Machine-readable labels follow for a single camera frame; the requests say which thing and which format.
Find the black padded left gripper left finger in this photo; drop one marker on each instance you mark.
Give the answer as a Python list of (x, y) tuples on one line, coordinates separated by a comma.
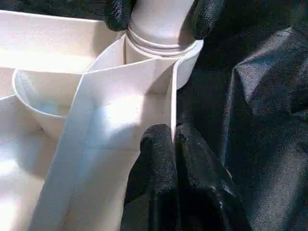
[(154, 178)]

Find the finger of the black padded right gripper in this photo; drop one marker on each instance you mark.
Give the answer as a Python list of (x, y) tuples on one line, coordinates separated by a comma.
[(209, 16), (118, 14)]

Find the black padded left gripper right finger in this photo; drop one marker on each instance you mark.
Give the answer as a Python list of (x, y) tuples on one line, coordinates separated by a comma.
[(204, 190)]

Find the white plastic table leg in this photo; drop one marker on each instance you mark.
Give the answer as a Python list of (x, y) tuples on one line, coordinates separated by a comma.
[(158, 21)]

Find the white plastic table top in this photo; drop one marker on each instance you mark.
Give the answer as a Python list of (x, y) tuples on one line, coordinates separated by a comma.
[(36, 48)]

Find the black mat cover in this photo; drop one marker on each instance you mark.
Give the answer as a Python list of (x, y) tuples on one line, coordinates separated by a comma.
[(264, 108)]

